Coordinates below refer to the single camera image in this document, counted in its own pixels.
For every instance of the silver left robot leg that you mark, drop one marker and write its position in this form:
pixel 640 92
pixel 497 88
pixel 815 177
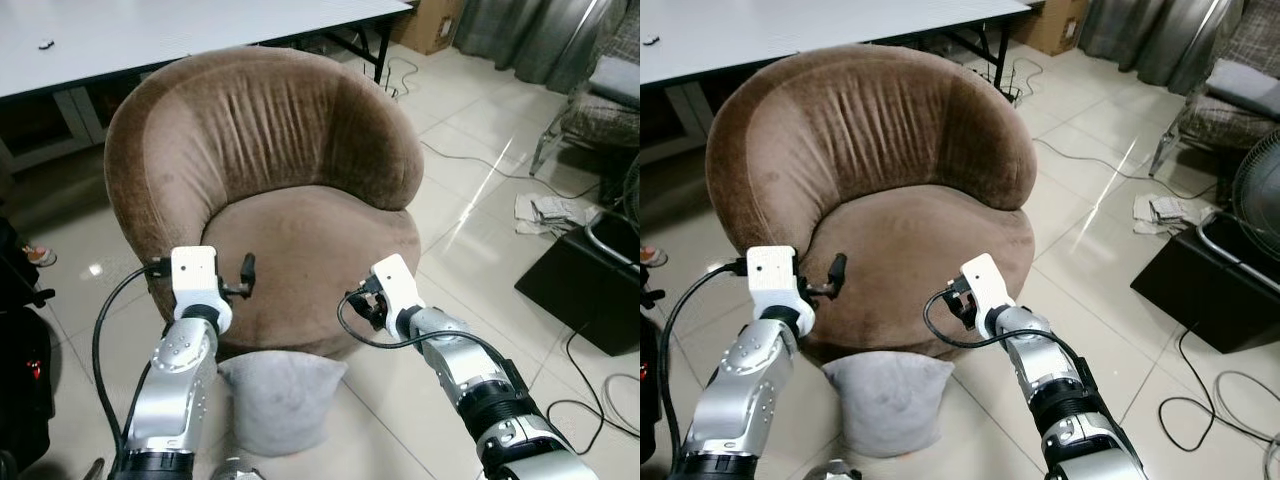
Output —
pixel 238 470
pixel 855 471

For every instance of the chrome tube frame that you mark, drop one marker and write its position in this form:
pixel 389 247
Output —
pixel 605 240
pixel 1225 250

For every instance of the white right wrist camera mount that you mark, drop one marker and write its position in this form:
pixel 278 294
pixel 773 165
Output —
pixel 398 285
pixel 988 283

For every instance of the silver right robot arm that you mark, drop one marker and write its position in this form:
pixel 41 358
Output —
pixel 1060 385
pixel 470 375

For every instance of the brown velvet round sofa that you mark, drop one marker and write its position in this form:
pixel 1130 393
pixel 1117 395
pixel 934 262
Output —
pixel 900 230
pixel 300 230

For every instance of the orange white shoe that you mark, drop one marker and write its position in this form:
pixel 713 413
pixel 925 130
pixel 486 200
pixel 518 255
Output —
pixel 40 256
pixel 655 257

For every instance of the brown cardboard box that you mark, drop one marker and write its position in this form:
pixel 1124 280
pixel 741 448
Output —
pixel 430 25
pixel 1055 25

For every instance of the grey wicker chair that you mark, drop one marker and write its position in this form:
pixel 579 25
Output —
pixel 600 120
pixel 1225 125

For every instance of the long white table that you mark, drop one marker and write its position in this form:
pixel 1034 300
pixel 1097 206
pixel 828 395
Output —
pixel 200 35
pixel 830 30

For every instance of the black backpack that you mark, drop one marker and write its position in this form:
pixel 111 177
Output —
pixel 648 400
pixel 20 380

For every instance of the black box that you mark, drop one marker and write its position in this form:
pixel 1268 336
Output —
pixel 575 290
pixel 1200 290

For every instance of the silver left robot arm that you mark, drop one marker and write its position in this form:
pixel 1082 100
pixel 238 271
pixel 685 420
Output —
pixel 745 390
pixel 175 390

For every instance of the white crumpled cloth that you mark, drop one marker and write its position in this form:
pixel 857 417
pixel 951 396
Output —
pixel 1170 212
pixel 555 212

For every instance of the black fan grille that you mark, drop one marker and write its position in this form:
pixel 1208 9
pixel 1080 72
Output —
pixel 1260 180

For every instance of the grey square pillow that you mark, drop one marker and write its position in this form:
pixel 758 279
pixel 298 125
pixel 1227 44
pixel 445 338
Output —
pixel 890 400
pixel 285 400

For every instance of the grey curtain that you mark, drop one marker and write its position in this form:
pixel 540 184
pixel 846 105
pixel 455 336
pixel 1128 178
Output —
pixel 530 40
pixel 1150 40

